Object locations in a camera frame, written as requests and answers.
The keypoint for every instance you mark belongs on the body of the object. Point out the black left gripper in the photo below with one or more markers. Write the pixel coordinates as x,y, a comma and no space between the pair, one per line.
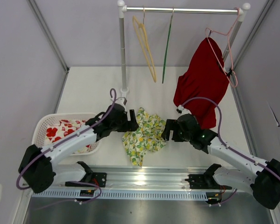
129,126

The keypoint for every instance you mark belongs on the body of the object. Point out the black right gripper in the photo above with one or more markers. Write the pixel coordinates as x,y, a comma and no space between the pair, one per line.
171,124

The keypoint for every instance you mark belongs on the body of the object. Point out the lemon print skirt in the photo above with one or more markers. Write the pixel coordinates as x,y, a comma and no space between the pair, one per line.
146,138

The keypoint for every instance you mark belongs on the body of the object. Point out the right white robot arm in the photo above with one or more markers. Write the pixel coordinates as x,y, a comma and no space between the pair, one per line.
253,175

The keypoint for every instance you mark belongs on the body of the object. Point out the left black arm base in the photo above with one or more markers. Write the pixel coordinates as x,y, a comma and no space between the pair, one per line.
97,178

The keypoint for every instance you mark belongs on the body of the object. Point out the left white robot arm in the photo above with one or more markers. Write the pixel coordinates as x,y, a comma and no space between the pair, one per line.
39,166

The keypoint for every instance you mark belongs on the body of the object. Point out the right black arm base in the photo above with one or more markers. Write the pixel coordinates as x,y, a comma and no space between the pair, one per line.
205,180

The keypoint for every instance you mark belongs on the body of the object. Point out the red skirt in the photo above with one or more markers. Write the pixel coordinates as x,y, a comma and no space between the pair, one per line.
203,78

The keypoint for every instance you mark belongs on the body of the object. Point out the yellow clothes hanger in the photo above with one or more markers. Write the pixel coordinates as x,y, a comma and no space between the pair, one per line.
140,30

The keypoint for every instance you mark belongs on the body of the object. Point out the green clothes hanger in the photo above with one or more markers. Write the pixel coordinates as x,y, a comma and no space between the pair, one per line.
166,49

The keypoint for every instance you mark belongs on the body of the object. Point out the pink clothes hanger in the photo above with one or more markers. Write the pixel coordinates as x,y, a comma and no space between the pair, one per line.
231,75

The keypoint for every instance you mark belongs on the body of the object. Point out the red poppy print cloth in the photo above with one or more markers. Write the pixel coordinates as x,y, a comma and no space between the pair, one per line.
65,127

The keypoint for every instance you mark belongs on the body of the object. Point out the white perforated plastic basket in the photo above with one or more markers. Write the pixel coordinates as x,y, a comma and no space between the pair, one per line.
40,130

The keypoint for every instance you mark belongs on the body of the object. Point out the white metal clothes rack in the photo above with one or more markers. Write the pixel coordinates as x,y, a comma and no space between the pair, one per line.
123,8

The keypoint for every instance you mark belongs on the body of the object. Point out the aluminium mounting rail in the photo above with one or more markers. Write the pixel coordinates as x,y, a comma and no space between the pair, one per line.
145,178

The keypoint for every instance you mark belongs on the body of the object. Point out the white slotted cable duct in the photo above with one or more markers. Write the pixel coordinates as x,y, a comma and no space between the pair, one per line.
125,194

